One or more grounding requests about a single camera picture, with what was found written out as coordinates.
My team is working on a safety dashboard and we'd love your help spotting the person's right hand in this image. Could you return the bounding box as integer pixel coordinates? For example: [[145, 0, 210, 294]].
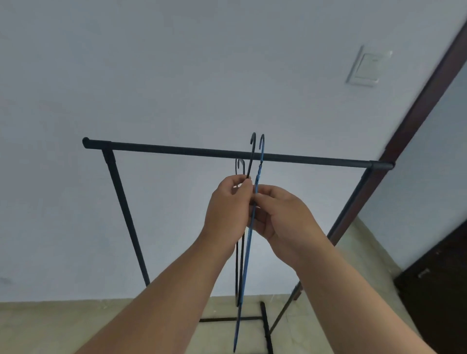
[[250, 185, 330, 271]]

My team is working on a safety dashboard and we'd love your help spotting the person's left hand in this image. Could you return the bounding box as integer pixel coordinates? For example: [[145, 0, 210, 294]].
[[199, 175, 254, 257]]

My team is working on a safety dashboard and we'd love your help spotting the black wire clothes hanger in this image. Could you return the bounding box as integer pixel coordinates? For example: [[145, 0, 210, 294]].
[[236, 132, 257, 308], [234, 158, 246, 298]]

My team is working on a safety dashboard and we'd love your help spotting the blue wire clothes hanger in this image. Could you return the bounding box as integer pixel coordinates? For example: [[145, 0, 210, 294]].
[[233, 134, 265, 353]]

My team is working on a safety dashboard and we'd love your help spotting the person's right forearm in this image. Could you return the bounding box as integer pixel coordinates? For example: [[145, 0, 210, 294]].
[[294, 236, 437, 354]]

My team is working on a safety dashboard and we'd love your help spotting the person's left forearm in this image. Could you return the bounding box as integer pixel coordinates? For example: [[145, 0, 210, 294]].
[[75, 233, 236, 354]]

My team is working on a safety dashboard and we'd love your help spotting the black metal clothes rack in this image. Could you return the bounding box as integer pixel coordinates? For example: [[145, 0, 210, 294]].
[[82, 137, 395, 354]]

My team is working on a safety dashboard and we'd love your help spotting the dark brown door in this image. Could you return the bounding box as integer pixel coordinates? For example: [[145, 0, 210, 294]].
[[393, 219, 467, 354]]

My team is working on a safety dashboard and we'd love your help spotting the white wall light switch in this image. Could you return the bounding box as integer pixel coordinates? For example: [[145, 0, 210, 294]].
[[346, 45, 393, 88]]

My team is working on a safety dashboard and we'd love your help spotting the brown wooden door frame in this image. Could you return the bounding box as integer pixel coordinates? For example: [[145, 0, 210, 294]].
[[292, 20, 467, 301]]

